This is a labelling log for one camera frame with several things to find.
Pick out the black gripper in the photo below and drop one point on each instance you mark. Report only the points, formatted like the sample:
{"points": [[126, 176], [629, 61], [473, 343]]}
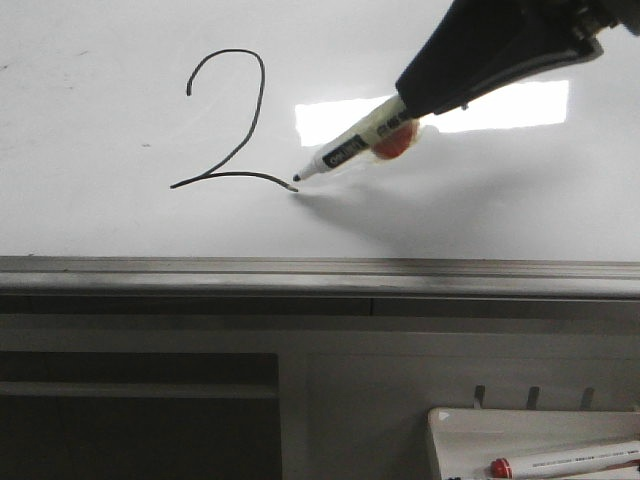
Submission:
{"points": [[481, 46]]}

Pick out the white whiteboard with aluminium frame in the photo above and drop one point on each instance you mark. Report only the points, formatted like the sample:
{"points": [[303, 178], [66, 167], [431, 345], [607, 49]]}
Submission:
{"points": [[134, 135]]}

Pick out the red capped whiteboard marker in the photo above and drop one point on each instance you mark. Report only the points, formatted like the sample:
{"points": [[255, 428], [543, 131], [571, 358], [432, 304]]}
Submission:
{"points": [[569, 462]]}

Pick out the black whiteboard marker with magnet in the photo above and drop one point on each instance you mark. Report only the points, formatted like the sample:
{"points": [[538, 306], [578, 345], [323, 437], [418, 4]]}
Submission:
{"points": [[387, 131]]}

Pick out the white marker tray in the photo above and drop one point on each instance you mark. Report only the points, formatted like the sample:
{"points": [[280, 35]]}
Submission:
{"points": [[463, 442]]}

